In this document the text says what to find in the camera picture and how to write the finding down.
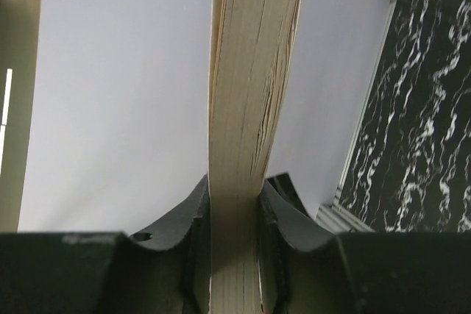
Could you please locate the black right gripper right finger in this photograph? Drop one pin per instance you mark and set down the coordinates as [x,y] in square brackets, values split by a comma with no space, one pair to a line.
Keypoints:
[307,269]

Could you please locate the dark tale of two cities book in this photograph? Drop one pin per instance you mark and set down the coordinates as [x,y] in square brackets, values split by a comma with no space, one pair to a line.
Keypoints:
[251,45]

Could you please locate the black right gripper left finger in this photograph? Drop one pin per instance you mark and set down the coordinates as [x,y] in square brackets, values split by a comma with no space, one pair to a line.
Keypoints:
[163,268]

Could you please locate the black marble pattern mat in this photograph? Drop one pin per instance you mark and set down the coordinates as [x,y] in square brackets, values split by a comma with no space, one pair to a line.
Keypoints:
[409,168]

